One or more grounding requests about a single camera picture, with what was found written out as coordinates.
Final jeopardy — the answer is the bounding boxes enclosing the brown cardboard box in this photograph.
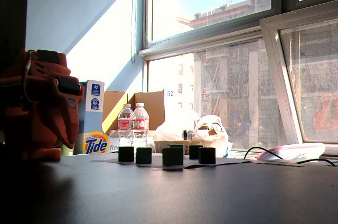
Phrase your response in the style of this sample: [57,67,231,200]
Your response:
[102,90,166,138]

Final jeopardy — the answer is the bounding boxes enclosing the black cable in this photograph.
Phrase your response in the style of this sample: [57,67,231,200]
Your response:
[243,146,337,167]

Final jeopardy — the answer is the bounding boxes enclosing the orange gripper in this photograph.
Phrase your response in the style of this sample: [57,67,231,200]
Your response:
[34,76,85,149]

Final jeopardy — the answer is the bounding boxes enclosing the clear water bottle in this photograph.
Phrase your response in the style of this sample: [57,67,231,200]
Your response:
[117,103,134,147]
[131,102,150,148]

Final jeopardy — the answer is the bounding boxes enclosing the green cube with circle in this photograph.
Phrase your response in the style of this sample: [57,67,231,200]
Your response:
[162,147,184,170]
[118,146,135,163]

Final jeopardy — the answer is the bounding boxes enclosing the flat cardboard tray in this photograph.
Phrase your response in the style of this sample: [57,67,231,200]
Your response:
[154,139,201,153]

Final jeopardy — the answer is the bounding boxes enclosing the black cube with cross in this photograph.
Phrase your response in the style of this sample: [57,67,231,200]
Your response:
[136,147,153,165]

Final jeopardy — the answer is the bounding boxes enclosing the loose white window frame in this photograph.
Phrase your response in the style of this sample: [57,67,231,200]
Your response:
[259,10,338,144]

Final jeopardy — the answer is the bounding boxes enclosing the Tide detergent box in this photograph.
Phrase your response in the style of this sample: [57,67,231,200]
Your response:
[73,79,119,155]

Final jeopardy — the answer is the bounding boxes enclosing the fixed window frame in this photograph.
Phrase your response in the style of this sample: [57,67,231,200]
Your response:
[138,0,338,156]

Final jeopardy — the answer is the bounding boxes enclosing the white plastic bag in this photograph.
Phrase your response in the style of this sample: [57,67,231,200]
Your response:
[194,114,233,157]
[153,109,201,142]

